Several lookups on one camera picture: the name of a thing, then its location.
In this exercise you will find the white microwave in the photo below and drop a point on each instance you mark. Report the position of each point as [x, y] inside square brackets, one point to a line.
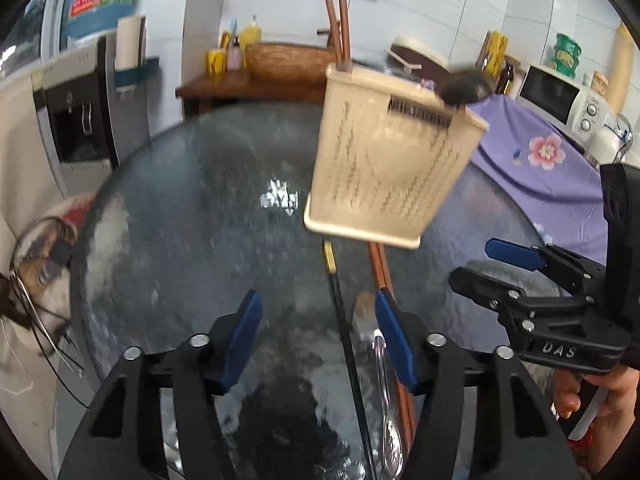
[550, 92]

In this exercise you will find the yellow wrap roll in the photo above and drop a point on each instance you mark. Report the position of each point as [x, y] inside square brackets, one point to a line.
[497, 55]

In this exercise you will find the wooden counter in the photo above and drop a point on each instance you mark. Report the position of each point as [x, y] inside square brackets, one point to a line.
[225, 87]

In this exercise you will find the tall stack of yellow cups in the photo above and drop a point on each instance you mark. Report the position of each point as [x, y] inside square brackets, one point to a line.
[622, 70]

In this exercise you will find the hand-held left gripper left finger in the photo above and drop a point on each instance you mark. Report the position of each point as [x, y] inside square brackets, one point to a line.
[240, 340]

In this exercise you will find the beige wall cloth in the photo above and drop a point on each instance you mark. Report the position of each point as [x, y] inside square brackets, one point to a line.
[20, 160]

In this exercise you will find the purple floral cloth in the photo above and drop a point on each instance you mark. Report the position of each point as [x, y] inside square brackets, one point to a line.
[540, 190]

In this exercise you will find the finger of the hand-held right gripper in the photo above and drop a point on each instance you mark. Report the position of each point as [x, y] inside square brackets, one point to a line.
[515, 255]
[480, 285]

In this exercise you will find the sliding window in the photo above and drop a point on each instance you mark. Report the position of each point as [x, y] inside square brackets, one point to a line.
[30, 25]

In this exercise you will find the yellow detergent bottle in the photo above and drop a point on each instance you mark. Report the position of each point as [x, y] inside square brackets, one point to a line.
[250, 35]

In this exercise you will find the brown white rice cooker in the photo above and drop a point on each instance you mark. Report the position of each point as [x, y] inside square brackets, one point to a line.
[415, 52]

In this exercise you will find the beige perforated utensil holder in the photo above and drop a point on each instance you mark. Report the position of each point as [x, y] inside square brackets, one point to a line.
[390, 170]

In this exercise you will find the person's right hand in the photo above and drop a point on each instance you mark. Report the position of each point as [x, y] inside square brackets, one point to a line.
[620, 400]

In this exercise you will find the all-metal spoon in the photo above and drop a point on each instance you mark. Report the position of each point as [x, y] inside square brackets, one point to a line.
[390, 430]

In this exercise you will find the woven basket basin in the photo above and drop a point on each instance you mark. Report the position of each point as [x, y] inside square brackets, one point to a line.
[285, 62]

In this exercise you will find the black gold-tipped chopstick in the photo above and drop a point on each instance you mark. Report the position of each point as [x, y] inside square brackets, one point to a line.
[344, 330]

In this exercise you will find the grey water dispenser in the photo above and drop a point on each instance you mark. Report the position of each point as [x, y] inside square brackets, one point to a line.
[75, 110]

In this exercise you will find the white paper cup dispenser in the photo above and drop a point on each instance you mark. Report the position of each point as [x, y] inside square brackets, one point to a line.
[130, 40]

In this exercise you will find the yellow cup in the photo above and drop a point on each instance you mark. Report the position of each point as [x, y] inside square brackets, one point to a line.
[216, 62]

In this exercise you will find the pink pump bottle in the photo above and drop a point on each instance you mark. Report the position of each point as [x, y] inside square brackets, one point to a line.
[234, 57]

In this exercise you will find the white thermos kettle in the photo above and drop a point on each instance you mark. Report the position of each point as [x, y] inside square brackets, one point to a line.
[607, 140]

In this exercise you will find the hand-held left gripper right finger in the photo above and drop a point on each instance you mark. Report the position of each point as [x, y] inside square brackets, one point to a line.
[397, 340]

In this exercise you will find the floral stool cushion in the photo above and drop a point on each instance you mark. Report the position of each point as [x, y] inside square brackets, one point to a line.
[45, 265]

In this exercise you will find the small jar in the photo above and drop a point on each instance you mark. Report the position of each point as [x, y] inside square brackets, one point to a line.
[600, 84]

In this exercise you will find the brown glass bottle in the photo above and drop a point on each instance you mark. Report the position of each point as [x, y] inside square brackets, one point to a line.
[506, 82]

